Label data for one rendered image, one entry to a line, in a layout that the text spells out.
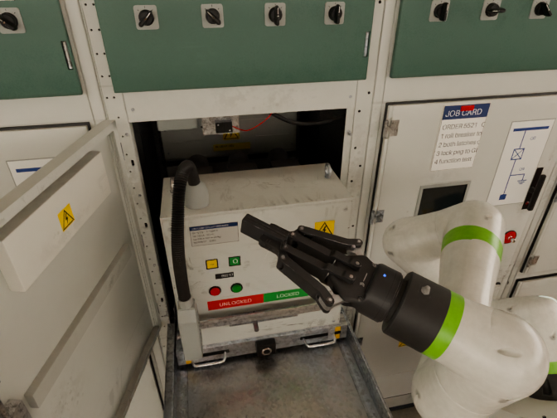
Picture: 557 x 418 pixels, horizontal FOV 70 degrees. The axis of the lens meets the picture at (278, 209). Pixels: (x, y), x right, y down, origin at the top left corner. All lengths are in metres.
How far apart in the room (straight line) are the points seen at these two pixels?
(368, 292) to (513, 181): 1.07
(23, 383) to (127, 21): 0.75
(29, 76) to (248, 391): 0.99
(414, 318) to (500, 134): 0.96
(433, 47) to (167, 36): 0.67
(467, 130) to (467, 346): 0.88
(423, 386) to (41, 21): 0.99
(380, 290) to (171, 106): 0.73
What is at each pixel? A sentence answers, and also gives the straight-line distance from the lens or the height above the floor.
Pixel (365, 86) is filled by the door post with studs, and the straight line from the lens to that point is 1.14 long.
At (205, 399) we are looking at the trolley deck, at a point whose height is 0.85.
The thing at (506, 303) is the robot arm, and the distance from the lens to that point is 1.29.
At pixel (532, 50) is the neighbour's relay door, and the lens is 1.36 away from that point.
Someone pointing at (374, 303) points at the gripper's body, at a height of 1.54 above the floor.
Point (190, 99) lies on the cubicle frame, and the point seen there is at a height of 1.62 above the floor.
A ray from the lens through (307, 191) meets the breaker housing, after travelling 1.06.
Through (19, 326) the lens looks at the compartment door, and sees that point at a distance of 0.87.
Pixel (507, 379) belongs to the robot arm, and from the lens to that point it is 0.56.
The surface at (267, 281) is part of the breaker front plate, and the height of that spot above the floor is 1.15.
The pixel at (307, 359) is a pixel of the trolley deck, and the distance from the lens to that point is 1.34.
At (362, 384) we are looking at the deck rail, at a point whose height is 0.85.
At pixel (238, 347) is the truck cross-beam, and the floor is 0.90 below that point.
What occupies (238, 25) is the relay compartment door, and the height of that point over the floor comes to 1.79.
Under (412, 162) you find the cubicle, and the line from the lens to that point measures 1.28.
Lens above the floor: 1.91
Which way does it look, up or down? 32 degrees down
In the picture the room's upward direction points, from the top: straight up
